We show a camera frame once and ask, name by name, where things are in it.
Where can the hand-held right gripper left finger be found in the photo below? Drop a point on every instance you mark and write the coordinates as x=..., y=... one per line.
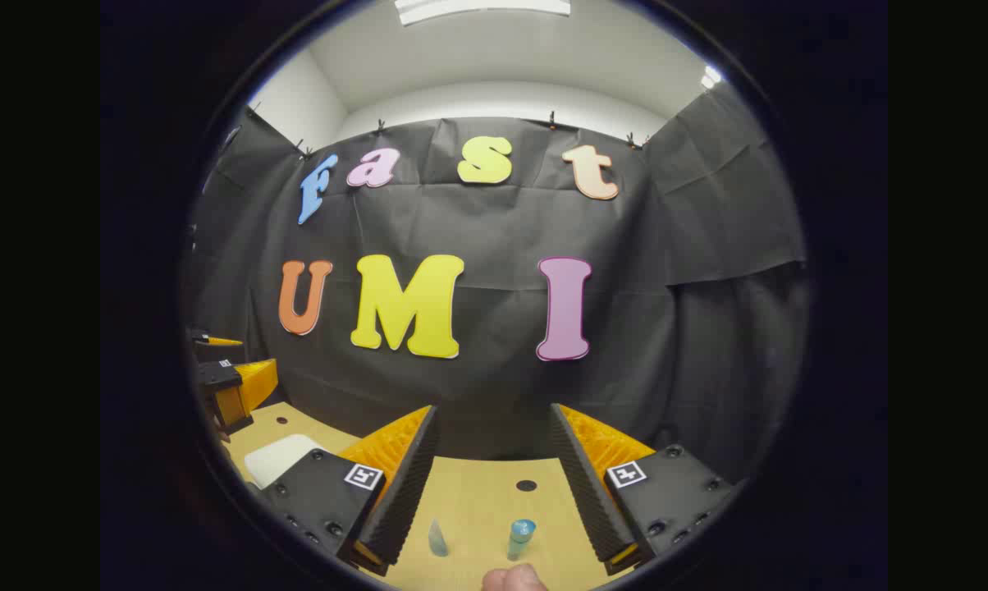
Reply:
x=408, y=484

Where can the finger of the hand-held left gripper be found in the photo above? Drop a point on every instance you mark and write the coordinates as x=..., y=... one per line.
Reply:
x=219, y=376
x=207, y=337

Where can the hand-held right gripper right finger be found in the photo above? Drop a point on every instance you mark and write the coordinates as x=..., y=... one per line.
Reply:
x=584, y=484

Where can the blue capped bottle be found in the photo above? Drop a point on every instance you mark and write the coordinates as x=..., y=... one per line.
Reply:
x=519, y=542

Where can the white suitcase with grey lining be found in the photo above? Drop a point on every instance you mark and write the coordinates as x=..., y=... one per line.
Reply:
x=285, y=460

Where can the long ceiling light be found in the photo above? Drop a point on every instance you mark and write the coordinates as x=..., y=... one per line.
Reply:
x=477, y=8

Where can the blue and white tube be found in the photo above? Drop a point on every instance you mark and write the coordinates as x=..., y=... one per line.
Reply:
x=437, y=542

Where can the small ceiling light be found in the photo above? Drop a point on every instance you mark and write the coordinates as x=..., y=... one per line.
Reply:
x=711, y=77

